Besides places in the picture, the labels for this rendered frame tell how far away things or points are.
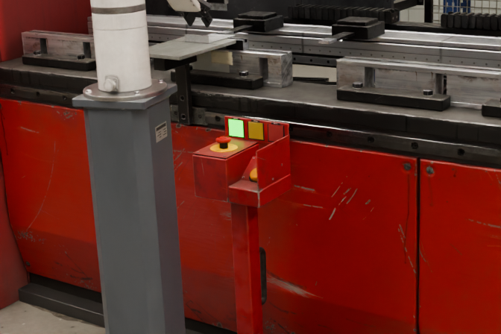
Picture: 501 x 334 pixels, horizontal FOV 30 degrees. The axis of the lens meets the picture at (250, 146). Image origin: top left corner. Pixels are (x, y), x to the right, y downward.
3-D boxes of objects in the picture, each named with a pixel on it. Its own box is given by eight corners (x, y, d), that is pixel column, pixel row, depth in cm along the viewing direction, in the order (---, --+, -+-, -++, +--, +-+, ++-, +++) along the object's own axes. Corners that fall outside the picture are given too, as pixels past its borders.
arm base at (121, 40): (145, 103, 201) (137, 17, 195) (67, 99, 207) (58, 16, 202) (180, 83, 218) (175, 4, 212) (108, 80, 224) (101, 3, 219)
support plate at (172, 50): (128, 55, 259) (128, 51, 259) (187, 39, 280) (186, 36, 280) (179, 60, 249) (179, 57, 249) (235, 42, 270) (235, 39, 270)
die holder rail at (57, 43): (24, 60, 321) (21, 32, 319) (36, 57, 326) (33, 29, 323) (134, 71, 294) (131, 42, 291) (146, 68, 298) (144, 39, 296)
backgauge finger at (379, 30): (305, 46, 263) (304, 28, 262) (349, 31, 283) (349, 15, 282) (342, 49, 256) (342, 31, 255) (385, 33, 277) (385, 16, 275)
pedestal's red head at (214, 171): (194, 197, 243) (190, 130, 238) (228, 179, 256) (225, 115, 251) (259, 208, 233) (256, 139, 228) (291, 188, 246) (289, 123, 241)
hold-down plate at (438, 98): (335, 99, 248) (335, 88, 247) (346, 95, 252) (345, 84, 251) (442, 111, 231) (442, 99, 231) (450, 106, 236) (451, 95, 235)
